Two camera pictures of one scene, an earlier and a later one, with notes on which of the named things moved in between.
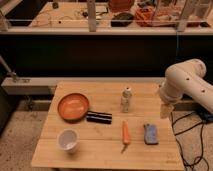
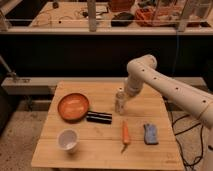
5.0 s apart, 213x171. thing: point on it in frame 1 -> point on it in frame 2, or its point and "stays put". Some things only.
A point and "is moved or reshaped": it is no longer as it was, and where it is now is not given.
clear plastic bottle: x=125 y=95 is moved or reshaped
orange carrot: x=126 y=140 stays put
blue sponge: x=150 y=134 stays put
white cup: x=68 y=140 stays put
